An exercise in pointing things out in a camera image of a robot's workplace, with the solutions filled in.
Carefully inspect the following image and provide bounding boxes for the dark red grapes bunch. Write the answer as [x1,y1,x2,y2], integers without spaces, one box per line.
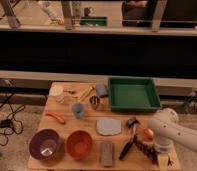
[135,140,158,164]

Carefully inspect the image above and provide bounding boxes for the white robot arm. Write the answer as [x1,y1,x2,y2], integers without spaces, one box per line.
[148,108,197,154]

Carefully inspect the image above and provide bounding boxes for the blue-grey sponge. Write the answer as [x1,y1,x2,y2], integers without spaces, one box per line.
[96,83,108,98]

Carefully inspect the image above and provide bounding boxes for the wooden spoon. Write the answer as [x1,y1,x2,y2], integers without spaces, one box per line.
[78,86,94,102]

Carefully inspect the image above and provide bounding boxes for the green plastic tray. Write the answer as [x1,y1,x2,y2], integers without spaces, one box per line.
[108,77,162,112]

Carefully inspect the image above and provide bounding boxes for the blue cup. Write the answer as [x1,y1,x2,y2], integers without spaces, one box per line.
[72,103,84,119]

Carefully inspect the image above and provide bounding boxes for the wooden table board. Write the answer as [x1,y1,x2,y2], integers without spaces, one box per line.
[27,81,182,171]

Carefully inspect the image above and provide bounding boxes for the grey rectangular block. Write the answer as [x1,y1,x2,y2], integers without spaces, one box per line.
[101,141,113,167]

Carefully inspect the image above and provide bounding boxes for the orange bowl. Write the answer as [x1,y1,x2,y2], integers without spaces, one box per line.
[66,130,93,160]

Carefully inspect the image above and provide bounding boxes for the green box in background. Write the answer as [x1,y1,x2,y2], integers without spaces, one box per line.
[80,16,107,26]

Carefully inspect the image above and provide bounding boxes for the orange fruit toy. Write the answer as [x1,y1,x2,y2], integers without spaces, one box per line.
[144,128,154,139]

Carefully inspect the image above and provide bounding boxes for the purple bowl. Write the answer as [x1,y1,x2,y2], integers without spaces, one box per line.
[29,129,61,161]

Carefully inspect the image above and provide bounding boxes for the black handled brush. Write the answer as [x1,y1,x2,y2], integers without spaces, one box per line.
[119,117,140,160]

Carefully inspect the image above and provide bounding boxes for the black power cables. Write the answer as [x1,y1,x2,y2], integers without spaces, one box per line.
[0,79,26,158]

